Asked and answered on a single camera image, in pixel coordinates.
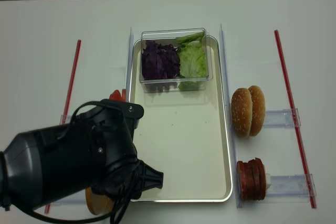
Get red rail strip left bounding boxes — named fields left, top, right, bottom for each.
left=44, top=39, right=82, bottom=214

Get cream metal tray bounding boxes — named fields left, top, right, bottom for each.
left=128, top=37, right=233, bottom=202

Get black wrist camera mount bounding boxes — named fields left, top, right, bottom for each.
left=101, top=99, right=144, bottom=138

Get purple cabbage shreds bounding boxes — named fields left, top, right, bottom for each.
left=141, top=40, right=180, bottom=92

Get clear meat pusher track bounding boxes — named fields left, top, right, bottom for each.
left=266, top=174, right=316, bottom=198

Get tomato slices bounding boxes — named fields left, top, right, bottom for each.
left=109, top=89, right=126, bottom=102

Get red rail strip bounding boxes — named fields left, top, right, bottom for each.
left=274, top=29, right=317, bottom=209
left=44, top=39, right=82, bottom=214

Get clear bun pusher track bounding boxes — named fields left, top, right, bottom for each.
left=263, top=109, right=301, bottom=128

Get red rail strip right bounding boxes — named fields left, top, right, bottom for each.
left=274, top=29, right=317, bottom=209

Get sesame bun top front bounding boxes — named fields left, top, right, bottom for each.
left=231, top=88, right=253, bottom=137

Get bun bottom slice in rack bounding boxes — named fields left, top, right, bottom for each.
left=85, top=187, right=114, bottom=215

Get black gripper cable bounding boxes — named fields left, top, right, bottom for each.
left=0, top=101, right=140, bottom=224

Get sesame bun top rear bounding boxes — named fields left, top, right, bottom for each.
left=248, top=86, right=266, bottom=136

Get green lettuce leaves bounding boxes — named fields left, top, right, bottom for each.
left=176, top=31, right=208, bottom=91

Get sesame bun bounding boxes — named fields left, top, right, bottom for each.
left=248, top=86, right=266, bottom=136
left=231, top=88, right=253, bottom=137

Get clear plastic salad box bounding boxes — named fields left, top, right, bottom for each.
left=139, top=28, right=212, bottom=93

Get stack of meat slices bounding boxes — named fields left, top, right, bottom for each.
left=236, top=158, right=266, bottom=201

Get clear divider wall right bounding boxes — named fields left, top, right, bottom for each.
left=219, top=24, right=242, bottom=208

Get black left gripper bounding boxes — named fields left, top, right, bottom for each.
left=70, top=99, right=165, bottom=200

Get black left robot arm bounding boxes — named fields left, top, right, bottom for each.
left=1, top=99, right=163, bottom=210

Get white meat pusher block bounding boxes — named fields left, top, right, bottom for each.
left=265, top=173, right=271, bottom=190

